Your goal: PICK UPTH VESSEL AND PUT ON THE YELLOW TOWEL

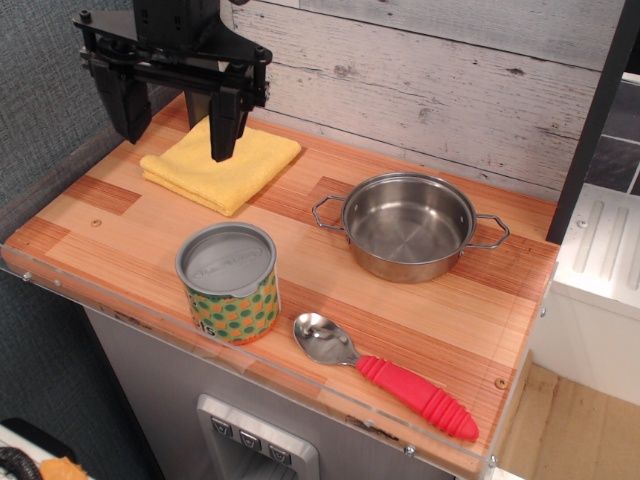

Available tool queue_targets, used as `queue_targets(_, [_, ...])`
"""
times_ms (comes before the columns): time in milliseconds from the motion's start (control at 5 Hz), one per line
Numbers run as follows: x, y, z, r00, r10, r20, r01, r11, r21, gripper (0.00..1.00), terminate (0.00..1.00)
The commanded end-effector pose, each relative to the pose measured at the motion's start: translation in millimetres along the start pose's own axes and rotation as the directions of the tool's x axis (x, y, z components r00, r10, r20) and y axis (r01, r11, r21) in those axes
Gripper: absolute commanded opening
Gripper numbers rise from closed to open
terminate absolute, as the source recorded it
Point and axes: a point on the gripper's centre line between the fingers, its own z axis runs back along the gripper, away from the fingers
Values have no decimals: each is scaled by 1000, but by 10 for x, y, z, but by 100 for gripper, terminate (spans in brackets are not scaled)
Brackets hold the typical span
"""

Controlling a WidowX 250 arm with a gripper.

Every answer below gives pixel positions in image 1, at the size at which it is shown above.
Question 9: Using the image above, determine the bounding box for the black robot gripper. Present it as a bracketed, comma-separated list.
[72, 1, 273, 162]

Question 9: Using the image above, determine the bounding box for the stainless steel pot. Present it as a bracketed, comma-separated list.
[312, 172, 510, 283]

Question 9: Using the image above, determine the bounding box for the yellow folded towel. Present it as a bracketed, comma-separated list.
[140, 118, 302, 217]

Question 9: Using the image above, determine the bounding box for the green orange patterned can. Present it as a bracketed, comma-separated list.
[175, 222, 281, 345]

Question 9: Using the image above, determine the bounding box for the orange cloth piece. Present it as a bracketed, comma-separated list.
[39, 457, 89, 480]

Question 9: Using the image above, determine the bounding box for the white toy sink unit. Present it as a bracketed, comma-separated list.
[527, 72, 640, 406]

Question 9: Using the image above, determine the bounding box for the spoon with red handle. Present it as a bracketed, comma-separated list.
[293, 313, 480, 441]

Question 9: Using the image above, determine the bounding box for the black corrugated hose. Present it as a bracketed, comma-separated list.
[0, 446, 39, 480]

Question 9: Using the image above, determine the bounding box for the black vertical post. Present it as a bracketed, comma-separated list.
[546, 0, 639, 245]

